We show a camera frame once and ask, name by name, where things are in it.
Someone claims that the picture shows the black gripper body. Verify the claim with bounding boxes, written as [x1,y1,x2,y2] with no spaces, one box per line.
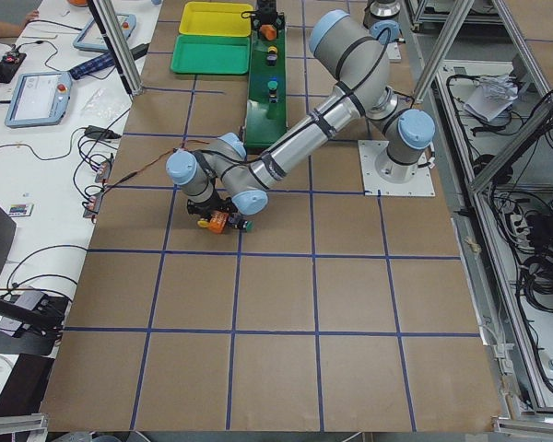
[186,191,236,218]
[251,0,284,34]

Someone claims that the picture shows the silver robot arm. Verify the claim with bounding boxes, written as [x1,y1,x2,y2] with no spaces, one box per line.
[166,9,435,230]
[241,1,401,43]

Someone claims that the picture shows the orange cylinder with numbers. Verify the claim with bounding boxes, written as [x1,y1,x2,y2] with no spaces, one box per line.
[207,211,229,234]

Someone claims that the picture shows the yellow plastic tray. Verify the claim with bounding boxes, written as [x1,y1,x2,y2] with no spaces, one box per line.
[179,1,253,37]

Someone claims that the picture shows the green plastic tray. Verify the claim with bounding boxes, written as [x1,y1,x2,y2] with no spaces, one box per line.
[171,35,250,75]

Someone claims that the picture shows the green conveyor belt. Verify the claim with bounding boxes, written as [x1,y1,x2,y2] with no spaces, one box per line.
[243,29,288,153]

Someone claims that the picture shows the black power adapter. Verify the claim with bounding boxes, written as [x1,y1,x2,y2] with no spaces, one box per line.
[84,125,122,140]

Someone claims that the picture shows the upper teach pendant tablet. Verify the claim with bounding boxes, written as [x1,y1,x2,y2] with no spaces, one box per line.
[72,12,138,52]

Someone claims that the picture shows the teach pendant tablet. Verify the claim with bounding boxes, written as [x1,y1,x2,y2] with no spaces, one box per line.
[5,71,72,128]
[72,12,138,52]

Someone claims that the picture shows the lower teach pendant tablet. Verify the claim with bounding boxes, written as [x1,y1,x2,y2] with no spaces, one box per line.
[5,71,72,128]

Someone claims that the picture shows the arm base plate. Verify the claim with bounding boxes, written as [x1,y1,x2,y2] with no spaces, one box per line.
[358,140,436,198]
[382,40,402,63]

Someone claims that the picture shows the aluminium frame post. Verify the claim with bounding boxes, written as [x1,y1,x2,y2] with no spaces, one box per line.
[88,0,143,97]

